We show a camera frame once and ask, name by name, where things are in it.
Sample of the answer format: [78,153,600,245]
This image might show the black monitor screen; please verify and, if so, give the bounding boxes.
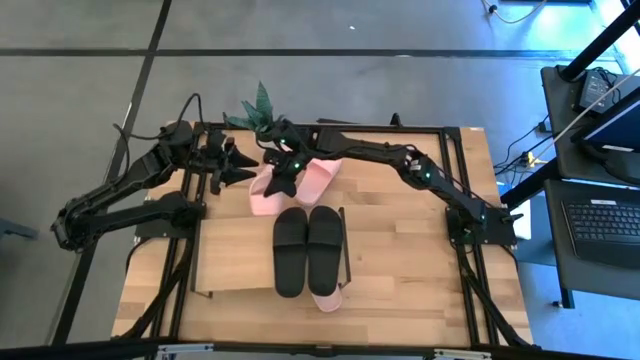
[571,84,640,187]

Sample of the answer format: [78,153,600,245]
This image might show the black laptop keyboard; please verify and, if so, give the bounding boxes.
[559,198,640,271]

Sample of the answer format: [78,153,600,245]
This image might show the black floor cables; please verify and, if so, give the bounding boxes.
[493,115,552,177]

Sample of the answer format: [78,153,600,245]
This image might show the black overhead gantry bar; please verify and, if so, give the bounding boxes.
[0,337,640,360]

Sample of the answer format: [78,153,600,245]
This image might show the yellow plug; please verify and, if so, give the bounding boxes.
[523,151,548,170]

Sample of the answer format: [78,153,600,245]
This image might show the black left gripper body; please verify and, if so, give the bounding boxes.
[189,128,237,196]

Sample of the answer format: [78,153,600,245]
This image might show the pink rubber slide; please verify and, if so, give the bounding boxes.
[248,163,287,217]
[310,285,345,315]
[293,157,344,208]

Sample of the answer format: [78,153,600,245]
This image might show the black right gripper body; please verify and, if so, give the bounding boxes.
[262,143,315,182]

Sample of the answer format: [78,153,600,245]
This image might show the white paper sheet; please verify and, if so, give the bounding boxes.
[508,198,533,242]

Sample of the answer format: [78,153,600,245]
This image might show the snake plant in white pot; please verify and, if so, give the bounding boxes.
[222,81,286,146]

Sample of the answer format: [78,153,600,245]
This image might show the black power adapter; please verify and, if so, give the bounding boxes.
[578,68,615,114]

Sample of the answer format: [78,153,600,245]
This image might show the cream cable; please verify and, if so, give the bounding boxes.
[543,66,640,152]

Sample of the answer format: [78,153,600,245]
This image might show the black desk pole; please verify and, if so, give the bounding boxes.
[499,158,562,210]

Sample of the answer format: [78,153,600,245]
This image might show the white floor cable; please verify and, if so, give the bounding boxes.
[480,0,550,26]

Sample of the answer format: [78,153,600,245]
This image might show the black desk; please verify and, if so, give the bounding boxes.
[539,63,640,309]

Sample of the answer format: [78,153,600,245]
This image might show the black aluminium table frame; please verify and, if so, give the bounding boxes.
[112,112,534,351]

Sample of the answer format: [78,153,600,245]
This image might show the black rubber slide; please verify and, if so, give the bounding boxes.
[306,204,345,298]
[272,206,310,300]

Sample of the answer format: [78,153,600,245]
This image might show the black diagonal pole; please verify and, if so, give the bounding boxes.
[558,0,640,82]

